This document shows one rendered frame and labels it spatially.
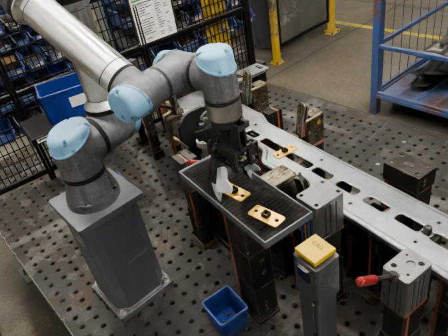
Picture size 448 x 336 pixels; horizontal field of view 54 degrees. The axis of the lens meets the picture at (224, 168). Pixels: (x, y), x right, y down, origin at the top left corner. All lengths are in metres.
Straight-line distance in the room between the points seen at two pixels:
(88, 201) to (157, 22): 1.21
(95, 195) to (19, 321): 1.57
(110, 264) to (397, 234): 0.79
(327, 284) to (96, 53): 0.66
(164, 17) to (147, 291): 1.32
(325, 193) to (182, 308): 0.61
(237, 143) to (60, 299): 0.96
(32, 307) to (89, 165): 1.64
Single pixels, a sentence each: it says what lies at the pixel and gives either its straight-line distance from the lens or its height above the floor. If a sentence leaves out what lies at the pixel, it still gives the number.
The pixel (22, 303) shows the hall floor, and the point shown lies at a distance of 2.80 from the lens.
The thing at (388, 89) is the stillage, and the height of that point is 0.16.
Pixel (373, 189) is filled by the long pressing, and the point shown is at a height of 1.00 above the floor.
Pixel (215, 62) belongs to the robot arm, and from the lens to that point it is 0.86.
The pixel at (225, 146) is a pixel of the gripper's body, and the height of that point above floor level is 1.32.
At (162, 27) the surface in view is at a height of 1.20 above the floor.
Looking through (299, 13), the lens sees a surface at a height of 0.38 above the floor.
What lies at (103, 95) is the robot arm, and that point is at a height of 1.37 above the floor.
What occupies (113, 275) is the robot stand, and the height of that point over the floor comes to 0.88.
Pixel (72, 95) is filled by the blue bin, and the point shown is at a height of 1.13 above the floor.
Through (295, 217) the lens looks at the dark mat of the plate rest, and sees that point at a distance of 1.00.
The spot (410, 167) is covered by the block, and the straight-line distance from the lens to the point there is 1.37.
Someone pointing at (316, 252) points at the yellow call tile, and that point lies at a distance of 0.93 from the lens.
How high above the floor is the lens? 1.84
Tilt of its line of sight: 35 degrees down
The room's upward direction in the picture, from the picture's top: 11 degrees counter-clockwise
